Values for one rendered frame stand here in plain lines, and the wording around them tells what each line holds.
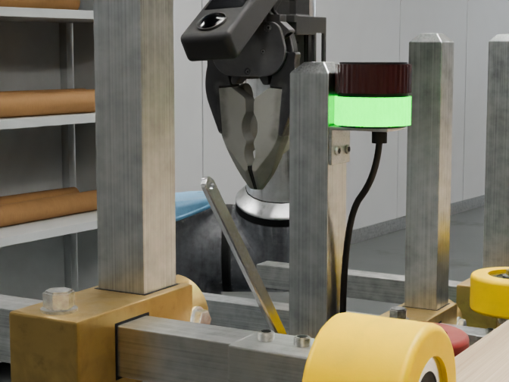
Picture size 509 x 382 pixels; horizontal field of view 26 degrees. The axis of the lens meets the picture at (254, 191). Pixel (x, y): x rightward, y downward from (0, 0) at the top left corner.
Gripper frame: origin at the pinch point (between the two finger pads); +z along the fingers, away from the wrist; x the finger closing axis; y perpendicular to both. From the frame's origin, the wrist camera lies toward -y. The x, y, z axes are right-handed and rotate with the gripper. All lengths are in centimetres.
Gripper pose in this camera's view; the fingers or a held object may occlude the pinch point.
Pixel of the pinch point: (252, 175)
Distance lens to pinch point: 96.2
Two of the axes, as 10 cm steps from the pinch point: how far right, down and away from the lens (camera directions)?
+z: 0.0, 9.9, 1.3
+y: 5.0, -1.1, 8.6
